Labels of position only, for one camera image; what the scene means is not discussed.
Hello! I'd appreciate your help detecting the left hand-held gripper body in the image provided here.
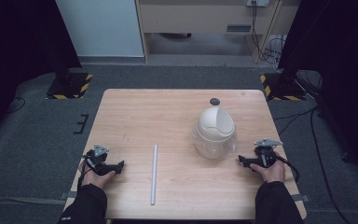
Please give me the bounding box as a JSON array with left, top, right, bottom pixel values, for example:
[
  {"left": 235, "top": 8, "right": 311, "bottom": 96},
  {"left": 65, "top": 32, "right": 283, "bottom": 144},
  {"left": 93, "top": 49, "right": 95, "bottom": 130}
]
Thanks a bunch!
[{"left": 82, "top": 144, "right": 110, "bottom": 175}]

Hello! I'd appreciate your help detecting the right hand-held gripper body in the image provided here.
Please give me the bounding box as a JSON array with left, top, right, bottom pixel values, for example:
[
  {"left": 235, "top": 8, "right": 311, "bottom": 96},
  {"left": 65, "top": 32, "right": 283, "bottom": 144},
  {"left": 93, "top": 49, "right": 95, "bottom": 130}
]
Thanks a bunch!
[{"left": 252, "top": 138, "right": 284, "bottom": 169}]

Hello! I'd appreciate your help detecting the long white tube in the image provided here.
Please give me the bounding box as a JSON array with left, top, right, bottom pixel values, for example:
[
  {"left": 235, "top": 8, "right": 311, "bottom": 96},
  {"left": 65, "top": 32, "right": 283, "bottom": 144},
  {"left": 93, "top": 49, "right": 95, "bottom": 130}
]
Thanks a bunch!
[{"left": 150, "top": 144, "right": 159, "bottom": 206}]

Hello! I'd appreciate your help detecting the white swing-lid trash bin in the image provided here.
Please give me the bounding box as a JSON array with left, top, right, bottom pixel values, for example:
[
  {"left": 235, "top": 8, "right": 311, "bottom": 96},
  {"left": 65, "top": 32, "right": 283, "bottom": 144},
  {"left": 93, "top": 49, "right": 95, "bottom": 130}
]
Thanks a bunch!
[{"left": 192, "top": 105, "right": 238, "bottom": 161}]

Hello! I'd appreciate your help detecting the person's left hand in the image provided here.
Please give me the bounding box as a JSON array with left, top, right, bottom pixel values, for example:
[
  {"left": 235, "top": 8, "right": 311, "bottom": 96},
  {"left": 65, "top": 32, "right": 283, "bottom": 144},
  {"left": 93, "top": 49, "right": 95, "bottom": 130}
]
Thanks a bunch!
[{"left": 79, "top": 157, "right": 117, "bottom": 190}]

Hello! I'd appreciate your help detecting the person's right hand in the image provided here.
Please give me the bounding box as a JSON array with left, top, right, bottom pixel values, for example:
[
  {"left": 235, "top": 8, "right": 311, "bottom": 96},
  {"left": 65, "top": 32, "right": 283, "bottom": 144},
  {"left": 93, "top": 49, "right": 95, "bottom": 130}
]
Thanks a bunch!
[{"left": 249, "top": 151, "right": 287, "bottom": 185}]

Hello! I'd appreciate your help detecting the black yellow-striped stand base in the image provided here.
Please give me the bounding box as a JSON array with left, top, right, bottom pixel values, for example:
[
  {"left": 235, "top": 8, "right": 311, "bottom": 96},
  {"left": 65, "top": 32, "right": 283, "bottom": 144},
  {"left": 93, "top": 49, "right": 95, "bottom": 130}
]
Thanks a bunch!
[
  {"left": 259, "top": 72, "right": 307, "bottom": 102},
  {"left": 46, "top": 72, "right": 94, "bottom": 101}
]

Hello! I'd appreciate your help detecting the black curtain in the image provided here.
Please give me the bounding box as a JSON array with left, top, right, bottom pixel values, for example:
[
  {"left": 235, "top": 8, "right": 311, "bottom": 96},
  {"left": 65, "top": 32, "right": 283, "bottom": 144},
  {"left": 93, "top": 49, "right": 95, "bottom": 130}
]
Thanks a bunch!
[
  {"left": 278, "top": 0, "right": 358, "bottom": 188},
  {"left": 0, "top": 0, "right": 83, "bottom": 147}
]

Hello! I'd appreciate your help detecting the white partition panel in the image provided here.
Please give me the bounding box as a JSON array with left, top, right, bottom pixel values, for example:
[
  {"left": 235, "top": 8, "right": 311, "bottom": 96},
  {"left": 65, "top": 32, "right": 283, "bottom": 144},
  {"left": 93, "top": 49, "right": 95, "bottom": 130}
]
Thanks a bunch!
[{"left": 55, "top": 0, "right": 145, "bottom": 58}]

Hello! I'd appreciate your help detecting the light wooden desk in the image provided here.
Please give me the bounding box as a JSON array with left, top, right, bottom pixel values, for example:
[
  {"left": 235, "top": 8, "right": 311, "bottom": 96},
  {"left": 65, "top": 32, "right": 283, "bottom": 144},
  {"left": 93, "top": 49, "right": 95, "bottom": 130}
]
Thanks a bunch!
[{"left": 135, "top": 0, "right": 302, "bottom": 64}]

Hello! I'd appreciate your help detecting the grey power strip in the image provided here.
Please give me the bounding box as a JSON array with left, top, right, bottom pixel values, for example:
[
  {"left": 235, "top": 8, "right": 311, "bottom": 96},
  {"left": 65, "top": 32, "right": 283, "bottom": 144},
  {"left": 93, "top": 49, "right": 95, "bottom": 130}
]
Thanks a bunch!
[{"left": 245, "top": 0, "right": 270, "bottom": 7}]

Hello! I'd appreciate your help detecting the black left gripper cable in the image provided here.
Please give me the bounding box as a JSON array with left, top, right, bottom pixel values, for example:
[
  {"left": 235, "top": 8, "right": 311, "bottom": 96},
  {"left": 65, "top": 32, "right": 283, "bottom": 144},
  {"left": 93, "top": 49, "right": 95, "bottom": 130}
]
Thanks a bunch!
[{"left": 76, "top": 152, "right": 91, "bottom": 190}]

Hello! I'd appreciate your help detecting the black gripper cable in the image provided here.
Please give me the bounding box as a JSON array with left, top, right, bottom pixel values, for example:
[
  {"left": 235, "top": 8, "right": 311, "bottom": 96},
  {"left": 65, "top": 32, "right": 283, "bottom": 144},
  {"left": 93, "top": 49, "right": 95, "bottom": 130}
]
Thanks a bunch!
[
  {"left": 76, "top": 152, "right": 91, "bottom": 190},
  {"left": 274, "top": 154, "right": 301, "bottom": 184}
]

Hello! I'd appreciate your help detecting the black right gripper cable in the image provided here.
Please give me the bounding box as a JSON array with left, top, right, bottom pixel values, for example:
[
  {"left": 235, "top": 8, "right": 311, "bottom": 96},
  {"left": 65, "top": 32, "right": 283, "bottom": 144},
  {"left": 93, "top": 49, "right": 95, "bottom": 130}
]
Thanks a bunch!
[{"left": 274, "top": 154, "right": 301, "bottom": 184}]

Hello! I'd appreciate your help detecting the grey table edge strap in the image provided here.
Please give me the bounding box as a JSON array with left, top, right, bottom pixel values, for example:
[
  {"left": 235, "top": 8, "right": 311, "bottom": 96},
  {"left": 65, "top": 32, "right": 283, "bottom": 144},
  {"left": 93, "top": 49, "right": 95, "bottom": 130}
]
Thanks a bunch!
[
  {"left": 59, "top": 191, "right": 77, "bottom": 201},
  {"left": 291, "top": 193, "right": 310, "bottom": 203}
]

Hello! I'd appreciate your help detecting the long black floor cable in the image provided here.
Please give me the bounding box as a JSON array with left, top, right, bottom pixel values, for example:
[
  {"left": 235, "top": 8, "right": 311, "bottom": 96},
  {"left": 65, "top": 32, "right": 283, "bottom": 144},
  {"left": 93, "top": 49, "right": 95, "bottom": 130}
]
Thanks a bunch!
[{"left": 273, "top": 105, "right": 352, "bottom": 224}]

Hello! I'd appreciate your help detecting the thin black floor cable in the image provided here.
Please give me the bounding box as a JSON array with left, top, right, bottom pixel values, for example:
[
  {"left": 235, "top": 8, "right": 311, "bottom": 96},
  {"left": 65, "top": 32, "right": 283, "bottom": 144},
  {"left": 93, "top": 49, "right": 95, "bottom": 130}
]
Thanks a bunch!
[{"left": 5, "top": 96, "right": 26, "bottom": 114}]

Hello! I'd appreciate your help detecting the bundle of black hanging cables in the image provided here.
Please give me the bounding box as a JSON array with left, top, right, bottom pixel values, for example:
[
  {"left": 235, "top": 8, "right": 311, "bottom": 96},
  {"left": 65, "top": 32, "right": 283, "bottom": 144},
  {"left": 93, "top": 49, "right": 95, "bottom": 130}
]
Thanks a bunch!
[{"left": 250, "top": 1, "right": 288, "bottom": 71}]

